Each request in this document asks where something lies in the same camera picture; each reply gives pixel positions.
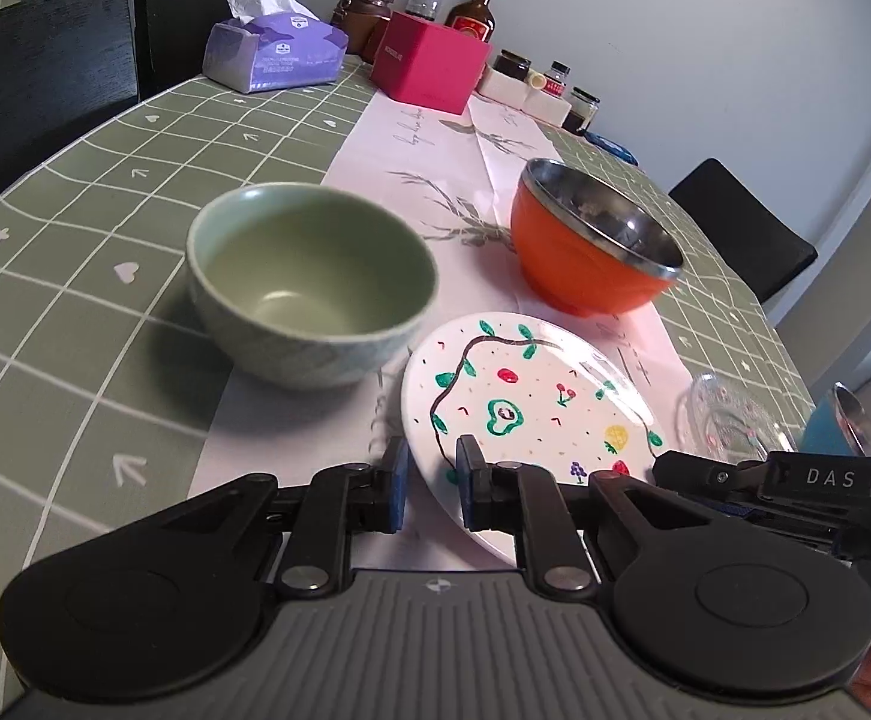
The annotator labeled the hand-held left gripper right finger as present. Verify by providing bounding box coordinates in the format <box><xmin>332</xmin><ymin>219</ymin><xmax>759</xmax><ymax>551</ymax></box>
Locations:
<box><xmin>455</xmin><ymin>435</ymin><xmax>716</xmax><ymax>595</ymax></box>

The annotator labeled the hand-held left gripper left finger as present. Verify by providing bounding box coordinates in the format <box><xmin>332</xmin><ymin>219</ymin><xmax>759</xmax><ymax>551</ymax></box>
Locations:
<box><xmin>157</xmin><ymin>435</ymin><xmax>412</xmax><ymax>597</ymax></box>

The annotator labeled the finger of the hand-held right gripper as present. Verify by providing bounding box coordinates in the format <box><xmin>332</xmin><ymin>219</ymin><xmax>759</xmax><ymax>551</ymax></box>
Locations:
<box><xmin>651</xmin><ymin>450</ymin><xmax>773</xmax><ymax>497</ymax></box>
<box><xmin>709</xmin><ymin>496</ymin><xmax>821</xmax><ymax>542</ymax></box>

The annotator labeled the clear glass plate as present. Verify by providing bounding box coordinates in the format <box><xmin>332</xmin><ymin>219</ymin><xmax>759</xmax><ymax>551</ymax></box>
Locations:
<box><xmin>675</xmin><ymin>373</ymin><xmax>801</xmax><ymax>460</ymax></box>

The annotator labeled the white painted fruit plate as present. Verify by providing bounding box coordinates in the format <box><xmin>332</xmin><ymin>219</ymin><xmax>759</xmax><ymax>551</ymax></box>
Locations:
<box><xmin>401</xmin><ymin>311</ymin><xmax>666</xmax><ymax>569</ymax></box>

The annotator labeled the orange steel-lined bowl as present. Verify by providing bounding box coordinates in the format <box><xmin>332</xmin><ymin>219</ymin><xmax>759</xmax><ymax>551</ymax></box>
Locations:
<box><xmin>509</xmin><ymin>157</ymin><xmax>686</xmax><ymax>317</ymax></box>

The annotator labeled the blue steel-lined bowl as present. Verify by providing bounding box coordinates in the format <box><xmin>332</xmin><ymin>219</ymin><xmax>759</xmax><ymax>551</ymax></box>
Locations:
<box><xmin>799</xmin><ymin>382</ymin><xmax>871</xmax><ymax>460</ymax></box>

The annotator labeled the green ceramic bowl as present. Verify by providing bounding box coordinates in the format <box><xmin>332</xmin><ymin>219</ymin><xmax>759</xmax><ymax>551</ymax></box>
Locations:
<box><xmin>185</xmin><ymin>182</ymin><xmax>440</xmax><ymax>389</ymax></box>

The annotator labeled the black padded chair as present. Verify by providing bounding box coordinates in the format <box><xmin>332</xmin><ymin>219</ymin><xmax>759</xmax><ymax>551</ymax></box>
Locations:
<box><xmin>668</xmin><ymin>159</ymin><xmax>819</xmax><ymax>305</ymax></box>

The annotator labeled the white printed table runner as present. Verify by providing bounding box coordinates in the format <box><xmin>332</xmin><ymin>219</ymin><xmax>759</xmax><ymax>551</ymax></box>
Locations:
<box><xmin>188</xmin><ymin>82</ymin><xmax>707</xmax><ymax>572</ymax></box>

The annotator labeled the blue plastic bag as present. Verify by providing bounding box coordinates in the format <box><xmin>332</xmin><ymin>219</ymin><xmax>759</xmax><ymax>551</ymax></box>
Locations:
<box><xmin>585</xmin><ymin>131</ymin><xmax>641</xmax><ymax>167</ymax></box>

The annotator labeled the dark glass jar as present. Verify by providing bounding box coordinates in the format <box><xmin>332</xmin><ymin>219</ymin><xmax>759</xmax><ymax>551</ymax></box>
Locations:
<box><xmin>561</xmin><ymin>87</ymin><xmax>602</xmax><ymax>136</ymax></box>

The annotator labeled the dark lidded jar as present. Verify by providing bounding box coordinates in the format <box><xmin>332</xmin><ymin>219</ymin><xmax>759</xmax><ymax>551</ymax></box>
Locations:
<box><xmin>491</xmin><ymin>49</ymin><xmax>533</xmax><ymax>83</ymax></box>

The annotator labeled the pink cardboard box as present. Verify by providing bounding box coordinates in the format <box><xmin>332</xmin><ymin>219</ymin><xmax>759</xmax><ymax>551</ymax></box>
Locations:
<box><xmin>370</xmin><ymin>11</ymin><xmax>495</xmax><ymax>115</ymax></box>

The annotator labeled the purple tissue pack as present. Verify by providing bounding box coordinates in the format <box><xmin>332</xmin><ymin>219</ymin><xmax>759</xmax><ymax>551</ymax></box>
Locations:
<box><xmin>203</xmin><ymin>0</ymin><xmax>350</xmax><ymax>95</ymax></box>

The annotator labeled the amber liquor bottle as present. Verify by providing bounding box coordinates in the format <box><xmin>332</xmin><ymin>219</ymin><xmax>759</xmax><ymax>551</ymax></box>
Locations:
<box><xmin>444</xmin><ymin>0</ymin><xmax>501</xmax><ymax>43</ymax></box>

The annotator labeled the brown water bottle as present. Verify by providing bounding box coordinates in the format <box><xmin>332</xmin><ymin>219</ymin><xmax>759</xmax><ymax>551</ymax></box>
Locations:
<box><xmin>331</xmin><ymin>0</ymin><xmax>396</xmax><ymax>62</ymax></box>

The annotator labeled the large black chair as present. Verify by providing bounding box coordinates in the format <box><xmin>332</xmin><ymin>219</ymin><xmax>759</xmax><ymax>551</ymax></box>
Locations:
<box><xmin>0</xmin><ymin>0</ymin><xmax>141</xmax><ymax>232</ymax></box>

